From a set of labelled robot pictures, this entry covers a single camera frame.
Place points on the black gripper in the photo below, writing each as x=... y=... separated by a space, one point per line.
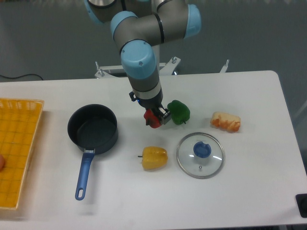
x=149 y=100

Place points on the red toy bell pepper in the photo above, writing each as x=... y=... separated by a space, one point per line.
x=154 y=121

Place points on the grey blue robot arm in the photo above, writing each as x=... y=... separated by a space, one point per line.
x=136 y=27

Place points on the green toy bell pepper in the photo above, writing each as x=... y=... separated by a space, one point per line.
x=179 y=111

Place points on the yellow toy bell pepper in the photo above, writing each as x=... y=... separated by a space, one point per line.
x=153 y=157

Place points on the glass lid blue knob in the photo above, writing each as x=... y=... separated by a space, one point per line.
x=200 y=155

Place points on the orange white toy bread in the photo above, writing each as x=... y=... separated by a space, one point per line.
x=226 y=121

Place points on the yellow woven basket tray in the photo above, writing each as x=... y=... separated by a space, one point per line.
x=19 y=121

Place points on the black device table corner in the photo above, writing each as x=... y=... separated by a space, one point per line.
x=301 y=200

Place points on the dark pot blue handle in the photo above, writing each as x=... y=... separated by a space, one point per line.
x=93 y=129

